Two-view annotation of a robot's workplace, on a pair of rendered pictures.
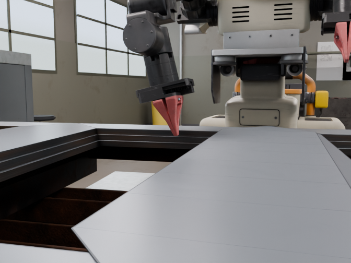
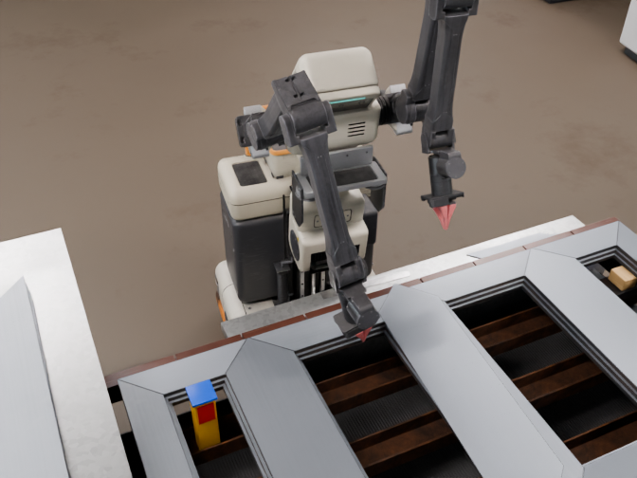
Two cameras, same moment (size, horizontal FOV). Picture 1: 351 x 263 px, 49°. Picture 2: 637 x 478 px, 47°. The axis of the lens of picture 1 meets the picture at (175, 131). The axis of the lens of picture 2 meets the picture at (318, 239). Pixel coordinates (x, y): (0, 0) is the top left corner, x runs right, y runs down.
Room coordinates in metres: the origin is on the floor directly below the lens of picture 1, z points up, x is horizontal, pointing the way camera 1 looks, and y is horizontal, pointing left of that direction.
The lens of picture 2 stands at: (-0.22, 0.88, 2.22)
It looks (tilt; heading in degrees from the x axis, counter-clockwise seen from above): 39 degrees down; 322
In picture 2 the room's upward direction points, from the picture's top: 1 degrees clockwise
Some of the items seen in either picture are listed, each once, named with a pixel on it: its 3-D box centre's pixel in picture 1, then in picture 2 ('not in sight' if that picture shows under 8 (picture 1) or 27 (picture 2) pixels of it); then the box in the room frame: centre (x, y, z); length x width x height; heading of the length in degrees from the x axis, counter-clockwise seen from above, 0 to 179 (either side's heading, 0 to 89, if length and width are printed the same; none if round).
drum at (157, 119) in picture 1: (161, 115); not in sight; (8.13, 0.30, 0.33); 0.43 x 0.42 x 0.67; 71
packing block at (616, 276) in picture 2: not in sight; (623, 277); (0.49, -0.81, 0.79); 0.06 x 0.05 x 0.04; 167
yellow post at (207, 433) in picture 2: not in sight; (205, 421); (0.79, 0.43, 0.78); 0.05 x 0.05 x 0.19; 77
